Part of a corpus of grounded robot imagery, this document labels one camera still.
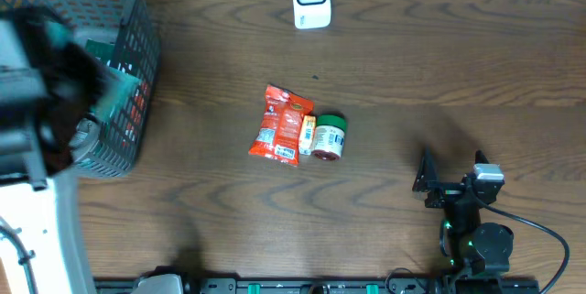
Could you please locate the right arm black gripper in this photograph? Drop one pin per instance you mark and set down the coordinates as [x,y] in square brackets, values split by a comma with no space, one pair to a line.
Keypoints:
[428,179]

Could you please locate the green-lid white jar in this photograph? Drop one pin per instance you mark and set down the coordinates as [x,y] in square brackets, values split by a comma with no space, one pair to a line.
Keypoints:
[328,141]

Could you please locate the light teal snack packet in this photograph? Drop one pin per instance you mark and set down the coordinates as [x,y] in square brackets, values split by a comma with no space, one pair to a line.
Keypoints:
[118,88]

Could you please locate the green white 3M package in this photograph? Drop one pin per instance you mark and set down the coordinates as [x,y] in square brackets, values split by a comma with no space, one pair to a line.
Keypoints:
[102,51]

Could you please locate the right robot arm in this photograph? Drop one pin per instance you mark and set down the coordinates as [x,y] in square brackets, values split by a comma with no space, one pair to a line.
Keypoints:
[477,249]

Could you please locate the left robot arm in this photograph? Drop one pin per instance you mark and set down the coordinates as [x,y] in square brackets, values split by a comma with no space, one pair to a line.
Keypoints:
[48,84]

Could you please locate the small yellow-orange packet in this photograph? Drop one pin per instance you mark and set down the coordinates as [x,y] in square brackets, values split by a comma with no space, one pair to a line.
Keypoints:
[306,135]

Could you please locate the orange-red snack bag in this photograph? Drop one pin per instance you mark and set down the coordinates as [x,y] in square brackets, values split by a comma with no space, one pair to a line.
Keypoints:
[281,126]

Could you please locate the grey plastic mesh basket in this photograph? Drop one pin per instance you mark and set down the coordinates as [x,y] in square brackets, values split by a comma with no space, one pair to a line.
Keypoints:
[120,35]

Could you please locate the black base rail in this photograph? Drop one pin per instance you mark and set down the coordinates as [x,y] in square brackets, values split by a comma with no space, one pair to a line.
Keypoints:
[401,284]

